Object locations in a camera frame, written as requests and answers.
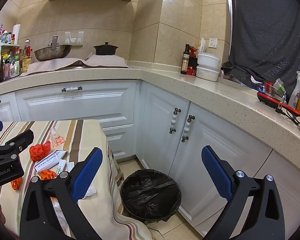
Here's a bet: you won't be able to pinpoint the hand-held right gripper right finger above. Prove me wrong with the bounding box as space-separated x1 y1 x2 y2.
201 144 286 240

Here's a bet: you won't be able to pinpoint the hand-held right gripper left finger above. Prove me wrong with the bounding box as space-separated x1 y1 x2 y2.
19 147 103 240

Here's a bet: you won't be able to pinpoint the green and white sachet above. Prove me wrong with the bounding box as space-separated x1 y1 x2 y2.
55 159 65 178

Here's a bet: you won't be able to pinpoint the white foil pouch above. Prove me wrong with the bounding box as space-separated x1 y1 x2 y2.
34 150 68 173

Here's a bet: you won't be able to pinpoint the small orange wrapper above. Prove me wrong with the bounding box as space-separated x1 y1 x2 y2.
40 169 57 180

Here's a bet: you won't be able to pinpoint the bin with black liner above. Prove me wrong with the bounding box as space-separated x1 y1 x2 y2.
120 169 182 225

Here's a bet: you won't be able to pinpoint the orange plastic scrap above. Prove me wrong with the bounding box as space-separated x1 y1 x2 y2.
10 177 23 190

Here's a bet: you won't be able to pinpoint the white tissue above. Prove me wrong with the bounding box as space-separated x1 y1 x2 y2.
81 182 98 200

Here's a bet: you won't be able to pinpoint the small white cabinet door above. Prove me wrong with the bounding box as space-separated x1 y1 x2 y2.
0 92 22 124

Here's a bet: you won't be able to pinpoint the orange plastic bag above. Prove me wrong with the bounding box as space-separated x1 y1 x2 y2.
29 141 52 162

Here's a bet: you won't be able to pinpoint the clear wrapper with orange print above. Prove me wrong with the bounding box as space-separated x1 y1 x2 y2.
49 127 66 147

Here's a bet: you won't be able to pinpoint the striped tablecloth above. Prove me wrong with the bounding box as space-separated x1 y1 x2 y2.
0 119 155 240

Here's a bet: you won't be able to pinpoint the clear plastic bag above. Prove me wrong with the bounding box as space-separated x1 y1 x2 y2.
51 197 68 230

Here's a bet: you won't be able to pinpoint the cluster of condiment bottles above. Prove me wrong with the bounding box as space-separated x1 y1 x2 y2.
0 24 33 87

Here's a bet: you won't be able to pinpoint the wide white cabinet door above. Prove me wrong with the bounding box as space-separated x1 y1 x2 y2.
15 80 142 160

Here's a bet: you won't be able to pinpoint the cooking oil bottle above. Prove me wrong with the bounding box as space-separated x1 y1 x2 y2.
23 39 32 71

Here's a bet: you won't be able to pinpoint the beige stove cover cloth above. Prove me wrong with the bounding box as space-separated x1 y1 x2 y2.
19 52 129 77

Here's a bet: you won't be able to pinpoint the red flat tray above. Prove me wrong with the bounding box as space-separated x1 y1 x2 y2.
257 91 300 117

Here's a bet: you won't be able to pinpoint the steel wok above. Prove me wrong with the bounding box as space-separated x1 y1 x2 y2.
34 35 72 62

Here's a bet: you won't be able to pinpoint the paper towel roll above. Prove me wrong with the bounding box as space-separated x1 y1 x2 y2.
12 24 21 45

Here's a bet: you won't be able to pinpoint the white lidded bowl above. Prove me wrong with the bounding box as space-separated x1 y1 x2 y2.
196 65 220 82
197 52 220 71

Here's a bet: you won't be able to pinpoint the glass cup with packets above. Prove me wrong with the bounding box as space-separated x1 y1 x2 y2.
263 79 287 103

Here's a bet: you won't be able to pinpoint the red packets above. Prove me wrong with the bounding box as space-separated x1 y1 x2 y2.
187 46 198 76

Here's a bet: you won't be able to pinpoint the white spray bottle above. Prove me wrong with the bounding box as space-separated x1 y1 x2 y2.
288 71 300 109

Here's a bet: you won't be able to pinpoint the dark glass bottle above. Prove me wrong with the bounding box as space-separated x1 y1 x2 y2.
180 44 191 75

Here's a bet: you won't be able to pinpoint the black pot with lid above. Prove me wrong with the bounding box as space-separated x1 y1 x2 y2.
93 42 119 56

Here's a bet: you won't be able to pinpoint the white plastic bag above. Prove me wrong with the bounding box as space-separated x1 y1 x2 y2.
198 37 207 54

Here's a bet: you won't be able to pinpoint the dark curtain cloth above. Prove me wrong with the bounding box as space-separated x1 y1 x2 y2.
220 0 300 105

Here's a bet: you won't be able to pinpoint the black cable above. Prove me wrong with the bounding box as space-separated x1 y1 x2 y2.
275 106 300 133

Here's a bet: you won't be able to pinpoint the white wall rack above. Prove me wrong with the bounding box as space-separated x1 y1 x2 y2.
64 31 84 47

